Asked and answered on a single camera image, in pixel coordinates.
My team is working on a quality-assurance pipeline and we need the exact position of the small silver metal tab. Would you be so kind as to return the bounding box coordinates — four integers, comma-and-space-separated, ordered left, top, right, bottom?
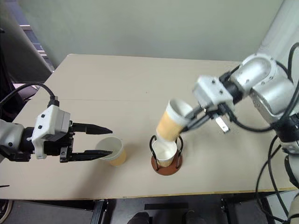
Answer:
214, 116, 229, 134

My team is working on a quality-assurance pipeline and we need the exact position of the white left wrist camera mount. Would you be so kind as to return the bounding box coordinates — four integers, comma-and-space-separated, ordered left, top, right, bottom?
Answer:
27, 105, 72, 160

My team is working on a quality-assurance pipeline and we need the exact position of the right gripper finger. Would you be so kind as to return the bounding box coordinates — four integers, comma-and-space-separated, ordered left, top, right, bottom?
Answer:
181, 113, 213, 133
184, 105, 207, 118

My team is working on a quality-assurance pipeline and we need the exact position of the black hanging cable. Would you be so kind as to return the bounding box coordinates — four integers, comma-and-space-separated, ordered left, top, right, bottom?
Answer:
255, 134, 293, 224

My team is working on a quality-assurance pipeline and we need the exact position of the black wire cup holder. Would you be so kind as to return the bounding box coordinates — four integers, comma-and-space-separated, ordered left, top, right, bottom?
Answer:
149, 134, 185, 176

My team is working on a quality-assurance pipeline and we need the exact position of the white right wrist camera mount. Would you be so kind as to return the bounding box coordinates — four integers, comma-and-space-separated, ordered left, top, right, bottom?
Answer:
192, 75, 235, 110

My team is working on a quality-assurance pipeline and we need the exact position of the grey box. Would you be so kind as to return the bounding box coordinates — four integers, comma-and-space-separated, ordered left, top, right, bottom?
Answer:
263, 190, 295, 224

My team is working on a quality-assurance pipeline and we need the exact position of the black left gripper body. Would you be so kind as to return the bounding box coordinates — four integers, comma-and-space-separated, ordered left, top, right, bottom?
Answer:
43, 120, 76, 163

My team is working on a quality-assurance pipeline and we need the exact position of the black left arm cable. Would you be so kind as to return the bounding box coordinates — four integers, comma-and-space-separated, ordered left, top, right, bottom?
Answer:
0, 82, 59, 108

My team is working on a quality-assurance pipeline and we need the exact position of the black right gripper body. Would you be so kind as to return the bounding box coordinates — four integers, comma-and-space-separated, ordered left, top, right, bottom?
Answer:
197, 102, 237, 122

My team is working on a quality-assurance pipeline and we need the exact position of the dark shelf unit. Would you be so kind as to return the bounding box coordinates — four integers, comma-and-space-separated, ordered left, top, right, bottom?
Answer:
22, 22, 56, 70

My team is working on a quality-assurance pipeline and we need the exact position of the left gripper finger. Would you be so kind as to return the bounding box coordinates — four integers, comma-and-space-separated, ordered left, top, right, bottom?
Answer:
69, 149, 114, 162
72, 123, 113, 135

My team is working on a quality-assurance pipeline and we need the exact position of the brown white paper cup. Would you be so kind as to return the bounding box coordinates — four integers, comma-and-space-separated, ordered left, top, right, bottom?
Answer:
156, 98, 193, 143
151, 138, 178, 168
95, 137, 128, 167

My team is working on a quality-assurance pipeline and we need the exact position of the dark rounded shape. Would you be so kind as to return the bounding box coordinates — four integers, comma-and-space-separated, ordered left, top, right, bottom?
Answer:
129, 211, 153, 224

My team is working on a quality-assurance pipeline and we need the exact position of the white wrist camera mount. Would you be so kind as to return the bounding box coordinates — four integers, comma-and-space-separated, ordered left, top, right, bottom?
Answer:
192, 75, 235, 110
27, 105, 72, 160

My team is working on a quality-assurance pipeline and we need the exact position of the black furniture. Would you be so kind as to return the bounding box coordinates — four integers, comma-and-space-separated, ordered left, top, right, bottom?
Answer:
0, 27, 53, 122

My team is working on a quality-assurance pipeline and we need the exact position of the black tape strip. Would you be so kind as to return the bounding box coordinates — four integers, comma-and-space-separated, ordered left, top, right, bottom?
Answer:
144, 203, 189, 210

